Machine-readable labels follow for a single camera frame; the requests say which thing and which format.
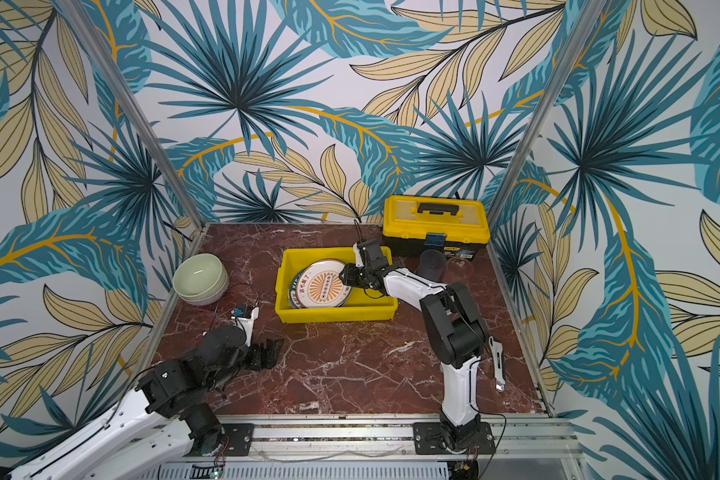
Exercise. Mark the grey bowl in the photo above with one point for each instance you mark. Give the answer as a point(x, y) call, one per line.
point(212, 296)

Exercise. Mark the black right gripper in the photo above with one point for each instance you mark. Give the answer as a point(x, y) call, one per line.
point(360, 275)

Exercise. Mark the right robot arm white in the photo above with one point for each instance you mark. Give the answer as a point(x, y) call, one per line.
point(455, 328)

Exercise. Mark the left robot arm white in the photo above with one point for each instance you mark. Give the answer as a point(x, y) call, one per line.
point(165, 416)

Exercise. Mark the metal base rail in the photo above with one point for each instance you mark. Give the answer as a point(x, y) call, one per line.
point(291, 440)

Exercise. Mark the yellow plastic bin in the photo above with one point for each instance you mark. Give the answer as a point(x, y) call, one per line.
point(362, 305)

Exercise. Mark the yellow black toolbox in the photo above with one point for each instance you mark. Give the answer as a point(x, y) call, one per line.
point(457, 228)

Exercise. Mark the blue translucent plastic cup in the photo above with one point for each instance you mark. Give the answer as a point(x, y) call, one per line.
point(432, 265)

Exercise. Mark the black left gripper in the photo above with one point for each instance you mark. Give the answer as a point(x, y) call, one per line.
point(258, 354)

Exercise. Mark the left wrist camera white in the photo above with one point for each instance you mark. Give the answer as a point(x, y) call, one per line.
point(244, 317)

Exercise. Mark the orange sunburst plate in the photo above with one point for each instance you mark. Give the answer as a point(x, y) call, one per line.
point(319, 286)

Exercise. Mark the green bowl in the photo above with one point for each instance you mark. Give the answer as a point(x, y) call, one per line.
point(198, 275)

